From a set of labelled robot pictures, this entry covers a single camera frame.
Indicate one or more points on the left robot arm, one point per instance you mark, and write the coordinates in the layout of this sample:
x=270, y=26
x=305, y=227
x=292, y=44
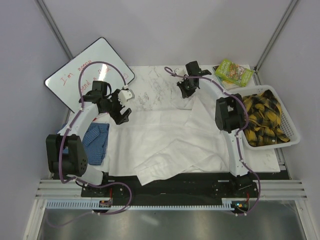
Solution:
x=66, y=153

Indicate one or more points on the blue checkered folded shirt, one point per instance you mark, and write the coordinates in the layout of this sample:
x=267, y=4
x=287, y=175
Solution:
x=95, y=142

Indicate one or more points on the yellow black plaid shirt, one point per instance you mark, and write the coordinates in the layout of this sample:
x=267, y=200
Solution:
x=264, y=120

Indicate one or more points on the green book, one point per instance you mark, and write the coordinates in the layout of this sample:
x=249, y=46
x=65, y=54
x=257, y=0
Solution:
x=232, y=75

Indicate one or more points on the white long sleeve shirt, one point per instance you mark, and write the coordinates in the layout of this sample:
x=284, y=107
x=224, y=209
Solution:
x=158, y=145

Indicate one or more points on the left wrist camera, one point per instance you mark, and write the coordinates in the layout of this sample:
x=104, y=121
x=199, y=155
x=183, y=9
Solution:
x=125, y=95

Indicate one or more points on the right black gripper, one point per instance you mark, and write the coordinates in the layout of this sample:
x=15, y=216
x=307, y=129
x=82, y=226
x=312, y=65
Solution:
x=185, y=93

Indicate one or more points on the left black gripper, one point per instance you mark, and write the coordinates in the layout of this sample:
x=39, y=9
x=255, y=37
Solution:
x=119, y=118

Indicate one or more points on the white plastic basket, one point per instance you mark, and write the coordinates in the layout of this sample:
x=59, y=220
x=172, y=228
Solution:
x=287, y=125

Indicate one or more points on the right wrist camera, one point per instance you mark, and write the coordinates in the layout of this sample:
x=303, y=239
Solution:
x=179, y=72

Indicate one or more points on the white slotted cable duct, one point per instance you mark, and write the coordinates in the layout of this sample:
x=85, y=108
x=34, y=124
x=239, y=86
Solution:
x=103, y=205

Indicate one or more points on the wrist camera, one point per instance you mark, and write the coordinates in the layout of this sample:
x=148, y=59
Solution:
x=125, y=95
x=179, y=72

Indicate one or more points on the white dry-erase board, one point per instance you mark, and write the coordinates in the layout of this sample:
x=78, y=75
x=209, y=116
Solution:
x=98, y=62

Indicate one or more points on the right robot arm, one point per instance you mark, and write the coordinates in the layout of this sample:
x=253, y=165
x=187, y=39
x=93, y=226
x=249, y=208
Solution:
x=230, y=116

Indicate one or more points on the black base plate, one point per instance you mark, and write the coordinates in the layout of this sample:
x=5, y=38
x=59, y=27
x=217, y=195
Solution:
x=184, y=188

